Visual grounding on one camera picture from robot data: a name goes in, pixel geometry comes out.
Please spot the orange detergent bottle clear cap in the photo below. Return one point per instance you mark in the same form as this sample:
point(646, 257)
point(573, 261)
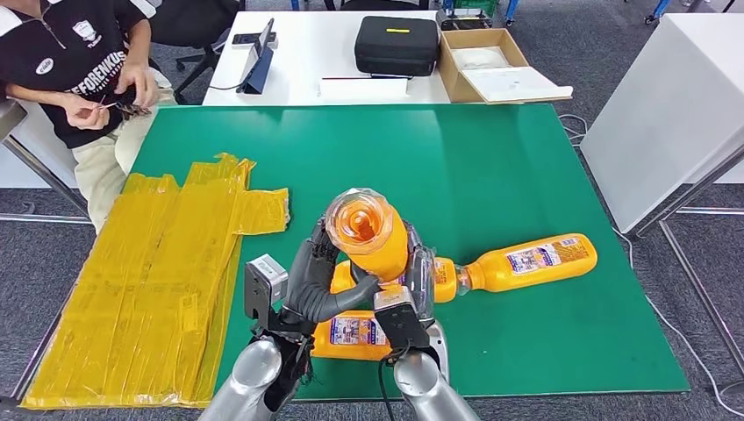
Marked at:
point(378, 244)
point(488, 276)
point(446, 285)
point(349, 350)

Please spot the person's right forearm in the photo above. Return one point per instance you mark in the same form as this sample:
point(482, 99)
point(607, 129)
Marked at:
point(38, 96)

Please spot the white desk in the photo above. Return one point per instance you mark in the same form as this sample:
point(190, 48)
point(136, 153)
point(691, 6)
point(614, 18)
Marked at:
point(308, 58)

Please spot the person's right hand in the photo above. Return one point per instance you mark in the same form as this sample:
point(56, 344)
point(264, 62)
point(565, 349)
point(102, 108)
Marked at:
point(87, 115)

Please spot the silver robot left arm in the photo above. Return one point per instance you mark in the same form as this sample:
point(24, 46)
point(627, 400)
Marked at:
point(244, 378)

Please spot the black office chair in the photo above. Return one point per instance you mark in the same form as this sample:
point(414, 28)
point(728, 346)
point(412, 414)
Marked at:
point(192, 23)

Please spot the green plastic crate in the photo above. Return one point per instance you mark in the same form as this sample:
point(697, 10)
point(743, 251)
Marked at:
point(476, 6)

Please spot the black phone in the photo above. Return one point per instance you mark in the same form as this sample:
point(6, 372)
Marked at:
point(243, 39)

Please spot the person's left hand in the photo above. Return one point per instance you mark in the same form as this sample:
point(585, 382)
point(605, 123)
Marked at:
point(136, 84)

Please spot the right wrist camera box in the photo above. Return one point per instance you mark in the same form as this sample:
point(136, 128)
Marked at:
point(401, 322)

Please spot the white paper sheet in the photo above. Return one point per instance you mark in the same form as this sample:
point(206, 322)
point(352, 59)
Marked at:
point(360, 88)

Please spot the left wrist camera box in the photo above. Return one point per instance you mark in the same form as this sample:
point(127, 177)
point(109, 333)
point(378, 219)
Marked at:
point(264, 279)

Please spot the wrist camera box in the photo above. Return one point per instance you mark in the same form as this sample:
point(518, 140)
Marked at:
point(264, 279)
point(401, 322)

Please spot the black zip case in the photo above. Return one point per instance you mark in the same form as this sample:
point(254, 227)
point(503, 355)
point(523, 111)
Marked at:
point(395, 52)

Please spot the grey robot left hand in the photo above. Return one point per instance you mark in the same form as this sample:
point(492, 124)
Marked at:
point(311, 287)

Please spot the black device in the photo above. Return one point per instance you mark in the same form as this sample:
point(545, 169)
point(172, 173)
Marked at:
point(462, 20)

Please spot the person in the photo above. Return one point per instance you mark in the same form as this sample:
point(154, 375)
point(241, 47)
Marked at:
point(58, 52)

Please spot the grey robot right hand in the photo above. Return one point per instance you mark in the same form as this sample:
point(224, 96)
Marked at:
point(423, 273)

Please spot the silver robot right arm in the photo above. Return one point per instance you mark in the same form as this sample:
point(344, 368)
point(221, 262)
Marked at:
point(424, 383)

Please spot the yellow plastic sheet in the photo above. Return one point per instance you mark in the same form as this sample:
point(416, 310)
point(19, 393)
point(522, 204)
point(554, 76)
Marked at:
point(145, 261)

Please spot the white table with metal legs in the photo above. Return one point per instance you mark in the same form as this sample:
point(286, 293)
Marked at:
point(668, 116)
point(11, 116)

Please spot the open cardboard box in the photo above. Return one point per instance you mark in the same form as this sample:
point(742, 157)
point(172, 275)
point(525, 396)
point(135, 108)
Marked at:
point(449, 72)

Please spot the white flat sheet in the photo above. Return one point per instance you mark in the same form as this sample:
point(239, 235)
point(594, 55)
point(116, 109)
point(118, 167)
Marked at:
point(511, 84)

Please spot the person's left forearm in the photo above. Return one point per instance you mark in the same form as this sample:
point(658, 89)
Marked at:
point(139, 46)

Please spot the white padding bag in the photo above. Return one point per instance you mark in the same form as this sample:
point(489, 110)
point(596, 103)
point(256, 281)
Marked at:
point(479, 58)

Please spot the tablet with blue cover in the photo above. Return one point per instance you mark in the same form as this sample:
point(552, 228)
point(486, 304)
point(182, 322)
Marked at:
point(260, 69)

